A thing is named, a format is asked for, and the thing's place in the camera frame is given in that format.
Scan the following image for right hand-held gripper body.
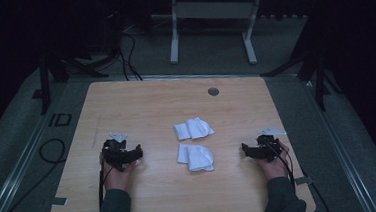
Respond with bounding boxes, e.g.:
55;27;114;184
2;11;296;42
250;125;290;165

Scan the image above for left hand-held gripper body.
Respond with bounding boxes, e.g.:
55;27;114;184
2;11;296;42
99;131;140;173

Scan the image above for white sock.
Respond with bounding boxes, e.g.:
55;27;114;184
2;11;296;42
172;115;216;142
175;141;217;174

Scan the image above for person's right hand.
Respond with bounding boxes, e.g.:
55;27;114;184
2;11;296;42
253;140;292;181

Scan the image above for person's left hand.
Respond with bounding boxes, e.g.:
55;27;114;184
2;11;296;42
102;157;140;195

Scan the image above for grey tape piece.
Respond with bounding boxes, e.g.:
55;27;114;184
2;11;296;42
49;196;70;208
294;175;315;187

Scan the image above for black floor stand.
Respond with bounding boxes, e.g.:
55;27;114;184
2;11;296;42
256;8;345;116
26;10;126;117

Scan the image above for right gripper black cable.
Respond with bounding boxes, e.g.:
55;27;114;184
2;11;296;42
267;141;297;192

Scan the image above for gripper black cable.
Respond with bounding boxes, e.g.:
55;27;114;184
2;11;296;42
267;141;297;192
94;152;117;209

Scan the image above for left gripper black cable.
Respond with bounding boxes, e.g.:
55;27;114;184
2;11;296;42
94;152;117;209

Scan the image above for black floor cable loop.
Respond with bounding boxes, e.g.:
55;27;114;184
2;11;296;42
0;137;71;212

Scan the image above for metal floor rail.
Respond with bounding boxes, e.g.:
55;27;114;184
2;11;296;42
302;74;376;212
0;109;61;212

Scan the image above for black cables on floor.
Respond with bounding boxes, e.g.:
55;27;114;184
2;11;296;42
116;30;144;83

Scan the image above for white metal desk frame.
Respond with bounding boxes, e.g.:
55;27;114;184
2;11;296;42
150;0;269;72

